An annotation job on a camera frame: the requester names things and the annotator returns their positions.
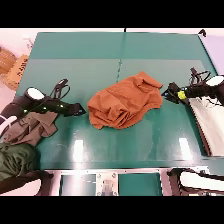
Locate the silver frame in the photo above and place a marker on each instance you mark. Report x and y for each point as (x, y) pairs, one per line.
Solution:
(106, 183)

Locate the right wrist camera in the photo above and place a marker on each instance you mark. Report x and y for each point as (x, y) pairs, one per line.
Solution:
(197, 76)

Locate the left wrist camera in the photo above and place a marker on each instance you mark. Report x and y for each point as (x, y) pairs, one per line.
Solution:
(60, 87)

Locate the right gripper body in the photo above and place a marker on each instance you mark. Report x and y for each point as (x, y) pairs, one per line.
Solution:
(175, 93)

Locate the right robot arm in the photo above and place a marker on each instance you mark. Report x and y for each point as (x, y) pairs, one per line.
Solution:
(206, 89)

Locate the orange shirt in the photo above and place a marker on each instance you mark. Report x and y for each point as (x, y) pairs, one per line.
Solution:
(125, 101)

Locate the dark green garment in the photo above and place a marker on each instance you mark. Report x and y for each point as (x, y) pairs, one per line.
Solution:
(15, 161)

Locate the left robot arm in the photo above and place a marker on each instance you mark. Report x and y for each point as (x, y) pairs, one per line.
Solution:
(40, 103)

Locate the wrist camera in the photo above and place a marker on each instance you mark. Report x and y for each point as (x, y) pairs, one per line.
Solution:
(197, 76)
(60, 87)

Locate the grey-brown garment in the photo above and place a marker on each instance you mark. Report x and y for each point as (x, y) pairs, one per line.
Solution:
(31, 128)

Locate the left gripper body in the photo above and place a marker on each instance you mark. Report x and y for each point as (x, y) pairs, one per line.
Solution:
(74, 109)

